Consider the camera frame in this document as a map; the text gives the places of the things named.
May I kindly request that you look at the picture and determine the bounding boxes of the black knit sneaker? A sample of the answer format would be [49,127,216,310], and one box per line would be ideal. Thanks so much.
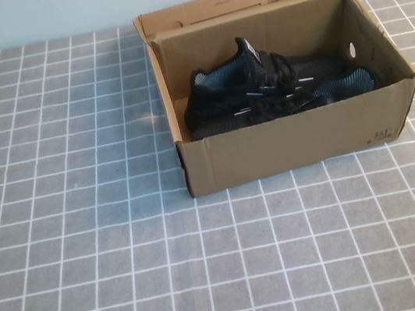
[173,20,354,132]
[185,62,389,141]

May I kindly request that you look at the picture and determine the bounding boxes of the brown cardboard shoe box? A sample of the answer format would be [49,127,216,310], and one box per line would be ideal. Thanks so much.
[129,0,415,203]

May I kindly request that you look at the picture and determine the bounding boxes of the grey white checked tablecloth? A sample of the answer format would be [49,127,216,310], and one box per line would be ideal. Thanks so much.
[0,0,415,311]

